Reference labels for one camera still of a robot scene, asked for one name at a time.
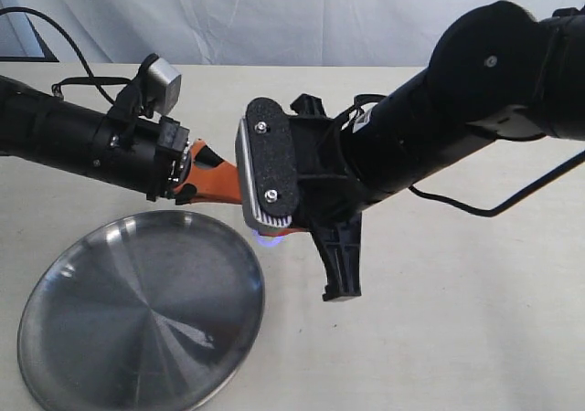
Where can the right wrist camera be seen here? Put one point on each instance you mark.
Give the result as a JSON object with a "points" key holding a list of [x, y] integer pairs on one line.
{"points": [[266, 165]]}

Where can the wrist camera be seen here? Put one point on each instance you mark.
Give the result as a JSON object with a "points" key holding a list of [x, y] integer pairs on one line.
{"points": [[266, 165], [155, 88]]}

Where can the thin translucent plastic tube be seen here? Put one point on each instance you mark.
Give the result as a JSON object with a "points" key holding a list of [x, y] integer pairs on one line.
{"points": [[265, 240]]}

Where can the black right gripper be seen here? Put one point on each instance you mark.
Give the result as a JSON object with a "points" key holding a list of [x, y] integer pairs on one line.
{"points": [[328, 192]]}

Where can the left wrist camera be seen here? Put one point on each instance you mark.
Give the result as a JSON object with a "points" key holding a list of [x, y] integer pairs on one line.
{"points": [[155, 88]]}

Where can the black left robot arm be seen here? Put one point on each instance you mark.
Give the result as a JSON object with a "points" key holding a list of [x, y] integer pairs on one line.
{"points": [[44, 129]]}

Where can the round stainless steel plate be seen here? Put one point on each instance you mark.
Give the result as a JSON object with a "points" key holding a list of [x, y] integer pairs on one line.
{"points": [[155, 311]]}

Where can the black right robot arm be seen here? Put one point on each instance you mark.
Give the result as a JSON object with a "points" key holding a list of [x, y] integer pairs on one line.
{"points": [[496, 74]]}

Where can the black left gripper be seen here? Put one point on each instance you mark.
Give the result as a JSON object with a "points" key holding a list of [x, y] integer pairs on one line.
{"points": [[150, 158]]}

